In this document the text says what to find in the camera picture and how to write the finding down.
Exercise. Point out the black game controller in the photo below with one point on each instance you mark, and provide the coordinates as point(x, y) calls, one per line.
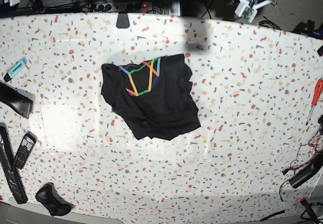
point(52, 201)

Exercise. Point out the black table clamp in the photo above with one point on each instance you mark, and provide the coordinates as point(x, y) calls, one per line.
point(122, 21)

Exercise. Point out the black plastic handle part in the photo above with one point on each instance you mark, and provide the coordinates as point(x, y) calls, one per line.
point(16, 101)

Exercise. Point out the long black flat bar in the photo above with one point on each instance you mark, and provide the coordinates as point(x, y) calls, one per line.
point(11, 172)

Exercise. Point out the light blue highlighter marker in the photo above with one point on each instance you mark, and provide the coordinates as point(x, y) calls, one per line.
point(15, 69)

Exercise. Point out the black T-shirt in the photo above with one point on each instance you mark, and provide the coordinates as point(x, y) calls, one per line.
point(152, 97)

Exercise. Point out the red black tool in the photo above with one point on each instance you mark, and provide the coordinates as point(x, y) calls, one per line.
point(309, 213)

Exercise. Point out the power strip with red switch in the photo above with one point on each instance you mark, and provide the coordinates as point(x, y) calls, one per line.
point(120, 7)

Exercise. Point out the black cable strip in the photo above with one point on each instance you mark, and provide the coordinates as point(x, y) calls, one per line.
point(272, 215)

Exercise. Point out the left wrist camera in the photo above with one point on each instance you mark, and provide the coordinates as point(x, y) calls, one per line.
point(246, 12)

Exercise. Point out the red handled screwdriver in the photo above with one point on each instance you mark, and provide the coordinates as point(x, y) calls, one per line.
point(316, 96)

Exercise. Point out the black remote control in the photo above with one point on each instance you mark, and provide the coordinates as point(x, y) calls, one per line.
point(24, 150)

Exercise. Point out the black cylinder with wires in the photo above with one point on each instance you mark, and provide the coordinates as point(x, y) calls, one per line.
point(307, 172)

